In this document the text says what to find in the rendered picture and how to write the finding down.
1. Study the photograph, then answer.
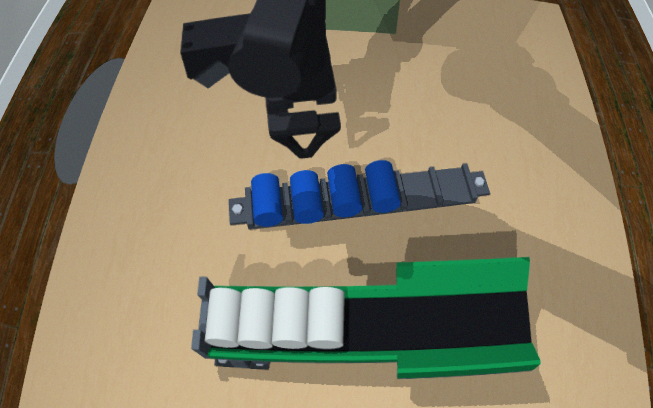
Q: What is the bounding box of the grey ribbed rack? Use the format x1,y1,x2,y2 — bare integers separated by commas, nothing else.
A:
248,168,476,230

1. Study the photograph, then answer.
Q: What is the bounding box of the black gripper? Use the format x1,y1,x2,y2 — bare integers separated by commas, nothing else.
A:
265,22,341,159

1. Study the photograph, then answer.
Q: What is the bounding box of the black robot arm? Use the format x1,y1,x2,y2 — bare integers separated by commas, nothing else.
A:
180,0,326,98

